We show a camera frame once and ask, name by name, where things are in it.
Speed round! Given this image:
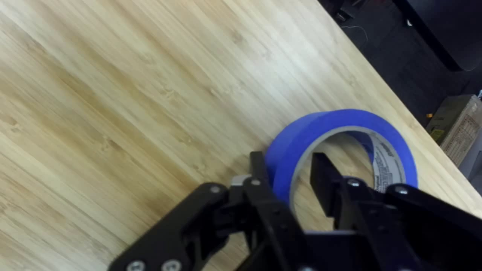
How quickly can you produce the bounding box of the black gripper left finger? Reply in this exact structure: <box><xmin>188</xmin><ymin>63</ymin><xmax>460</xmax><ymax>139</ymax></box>
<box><xmin>248</xmin><ymin>150</ymin><xmax>270</xmax><ymax>194</ymax></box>

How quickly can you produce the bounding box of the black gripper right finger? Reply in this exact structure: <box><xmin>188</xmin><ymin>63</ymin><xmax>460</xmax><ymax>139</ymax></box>
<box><xmin>310</xmin><ymin>151</ymin><xmax>343</xmax><ymax>218</ymax></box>

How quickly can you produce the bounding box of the blue masking tape roll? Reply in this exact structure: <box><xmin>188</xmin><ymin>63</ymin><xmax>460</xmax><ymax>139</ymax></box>
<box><xmin>264</xmin><ymin>108</ymin><xmax>418</xmax><ymax>203</ymax></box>

